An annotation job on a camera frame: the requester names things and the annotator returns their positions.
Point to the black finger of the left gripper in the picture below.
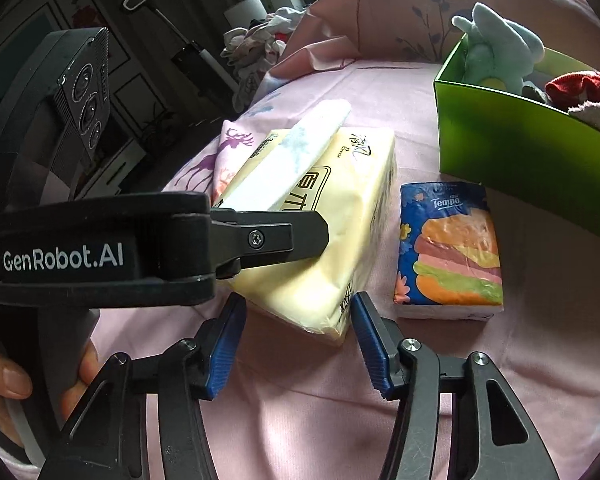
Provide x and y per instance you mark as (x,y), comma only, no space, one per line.
(248,239)

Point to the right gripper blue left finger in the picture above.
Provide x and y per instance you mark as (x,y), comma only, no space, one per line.
(106,436)

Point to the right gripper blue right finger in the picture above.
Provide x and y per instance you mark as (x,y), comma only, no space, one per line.
(492,435)

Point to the yellow soft tissue pack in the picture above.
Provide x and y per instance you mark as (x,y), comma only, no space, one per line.
(323,187)

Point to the blue Tempo tissue pack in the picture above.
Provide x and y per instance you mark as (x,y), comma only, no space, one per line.
(449,267)

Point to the light blue plush toy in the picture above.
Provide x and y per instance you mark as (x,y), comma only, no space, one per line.
(498,49)

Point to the red white knitted sock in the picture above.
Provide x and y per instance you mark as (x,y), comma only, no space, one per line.
(574,89)

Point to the grey green fluffy cloth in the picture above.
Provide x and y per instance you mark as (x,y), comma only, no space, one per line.
(588,112)

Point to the person's left hand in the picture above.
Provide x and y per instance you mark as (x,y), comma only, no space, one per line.
(16,385)

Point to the pile of white clothes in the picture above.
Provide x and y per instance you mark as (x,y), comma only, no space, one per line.
(252,51)

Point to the white paper roll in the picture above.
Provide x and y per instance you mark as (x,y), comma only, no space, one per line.
(243,13)

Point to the pink floral pillow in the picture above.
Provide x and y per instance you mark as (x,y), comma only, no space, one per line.
(334,33)

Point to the green cardboard box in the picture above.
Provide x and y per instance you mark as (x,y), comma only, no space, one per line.
(517,146)

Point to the white handled floor cleaner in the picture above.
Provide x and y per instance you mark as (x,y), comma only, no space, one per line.
(229,82)

